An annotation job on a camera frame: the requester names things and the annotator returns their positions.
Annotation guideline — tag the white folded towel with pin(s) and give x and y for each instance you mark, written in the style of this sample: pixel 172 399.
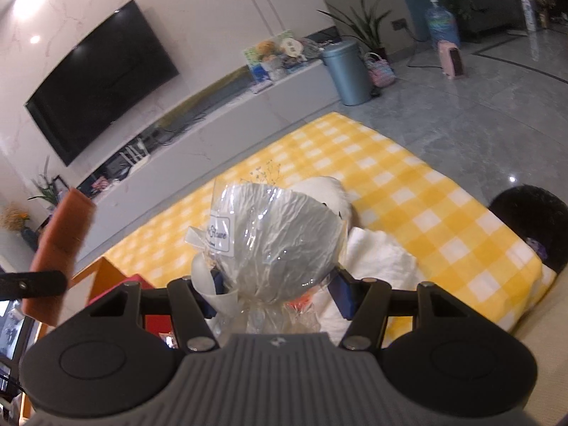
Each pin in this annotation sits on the white folded towel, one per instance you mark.
pixel 377 257

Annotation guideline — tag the pink woven basket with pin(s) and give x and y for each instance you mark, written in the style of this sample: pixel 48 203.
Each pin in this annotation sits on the pink woven basket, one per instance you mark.
pixel 379 72

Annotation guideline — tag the teddy bear bouquet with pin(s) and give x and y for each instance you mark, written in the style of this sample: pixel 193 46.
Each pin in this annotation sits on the teddy bear bouquet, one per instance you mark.
pixel 267 52

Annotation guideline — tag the red flat item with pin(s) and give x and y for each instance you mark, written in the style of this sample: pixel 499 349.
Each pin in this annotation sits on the red flat item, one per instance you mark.
pixel 156 324

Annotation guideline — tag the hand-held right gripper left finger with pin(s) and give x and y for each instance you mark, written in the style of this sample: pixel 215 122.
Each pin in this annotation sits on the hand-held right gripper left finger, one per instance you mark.
pixel 217 283

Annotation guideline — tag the black round stool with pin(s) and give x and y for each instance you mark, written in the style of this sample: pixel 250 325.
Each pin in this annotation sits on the black round stool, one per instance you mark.
pixel 528 217

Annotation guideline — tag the green long-leaf potted plant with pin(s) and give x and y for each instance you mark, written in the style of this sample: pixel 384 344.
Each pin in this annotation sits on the green long-leaf potted plant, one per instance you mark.
pixel 366 24

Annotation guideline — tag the grey-blue pedal trash can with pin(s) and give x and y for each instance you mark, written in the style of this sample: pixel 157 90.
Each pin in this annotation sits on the grey-blue pedal trash can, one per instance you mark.
pixel 348 73

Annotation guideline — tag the white round hand fan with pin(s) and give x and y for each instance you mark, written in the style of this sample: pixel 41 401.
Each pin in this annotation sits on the white round hand fan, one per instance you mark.
pixel 293 48

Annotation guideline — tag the blue water jug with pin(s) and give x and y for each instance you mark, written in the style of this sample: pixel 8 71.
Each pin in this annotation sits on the blue water jug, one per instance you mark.
pixel 441 24

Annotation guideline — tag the vase with yellow dried flowers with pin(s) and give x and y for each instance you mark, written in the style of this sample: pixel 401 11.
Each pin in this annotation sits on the vase with yellow dried flowers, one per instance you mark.
pixel 13 219

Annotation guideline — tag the yellow checkered blanket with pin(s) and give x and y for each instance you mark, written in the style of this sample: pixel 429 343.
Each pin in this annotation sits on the yellow checkered blanket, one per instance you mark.
pixel 399 177

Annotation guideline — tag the green plant in vase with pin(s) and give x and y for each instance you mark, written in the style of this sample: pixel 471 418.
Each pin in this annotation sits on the green plant in vase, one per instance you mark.
pixel 46 191

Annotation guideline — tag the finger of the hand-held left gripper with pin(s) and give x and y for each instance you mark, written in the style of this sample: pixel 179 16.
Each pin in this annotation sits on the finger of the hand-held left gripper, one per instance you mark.
pixel 31 285

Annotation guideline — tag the long white television cabinet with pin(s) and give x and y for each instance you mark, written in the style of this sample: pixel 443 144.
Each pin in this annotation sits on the long white television cabinet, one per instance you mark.
pixel 230 124

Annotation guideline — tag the cellophane white bouquet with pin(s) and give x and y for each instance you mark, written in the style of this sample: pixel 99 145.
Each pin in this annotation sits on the cellophane white bouquet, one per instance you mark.
pixel 275 239

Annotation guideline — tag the black flat screen television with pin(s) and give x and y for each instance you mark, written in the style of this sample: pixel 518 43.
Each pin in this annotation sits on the black flat screen television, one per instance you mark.
pixel 100 82

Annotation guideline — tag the white plush toy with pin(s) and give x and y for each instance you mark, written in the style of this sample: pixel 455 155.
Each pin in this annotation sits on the white plush toy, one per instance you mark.
pixel 330 195

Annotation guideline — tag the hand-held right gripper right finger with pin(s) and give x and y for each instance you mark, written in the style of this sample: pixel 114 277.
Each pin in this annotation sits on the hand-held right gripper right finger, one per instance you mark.
pixel 342 295

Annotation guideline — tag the pink space heater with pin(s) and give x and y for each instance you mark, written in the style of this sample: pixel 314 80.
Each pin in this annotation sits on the pink space heater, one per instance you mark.
pixel 452 61

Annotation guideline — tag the orange crocheted cylinder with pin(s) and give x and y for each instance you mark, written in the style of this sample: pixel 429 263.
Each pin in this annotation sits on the orange crocheted cylinder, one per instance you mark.
pixel 64 235

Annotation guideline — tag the blue-green picture board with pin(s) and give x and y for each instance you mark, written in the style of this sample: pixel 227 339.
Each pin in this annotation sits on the blue-green picture board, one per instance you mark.
pixel 255 64

